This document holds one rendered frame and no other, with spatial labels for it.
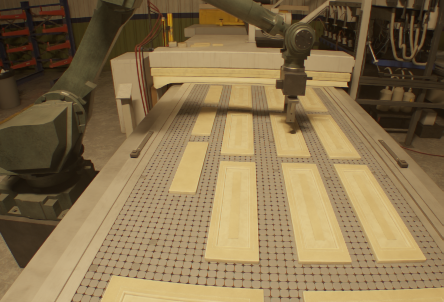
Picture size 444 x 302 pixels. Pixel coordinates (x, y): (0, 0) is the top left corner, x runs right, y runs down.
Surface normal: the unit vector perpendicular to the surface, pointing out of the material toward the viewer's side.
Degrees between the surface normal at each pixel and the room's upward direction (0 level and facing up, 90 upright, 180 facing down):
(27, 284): 0
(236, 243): 11
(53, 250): 0
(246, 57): 90
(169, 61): 90
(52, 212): 90
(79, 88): 82
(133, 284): 0
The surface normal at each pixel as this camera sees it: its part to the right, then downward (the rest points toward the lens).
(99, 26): 0.13, 0.44
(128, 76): -0.08, 0.44
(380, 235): -0.19, -0.89
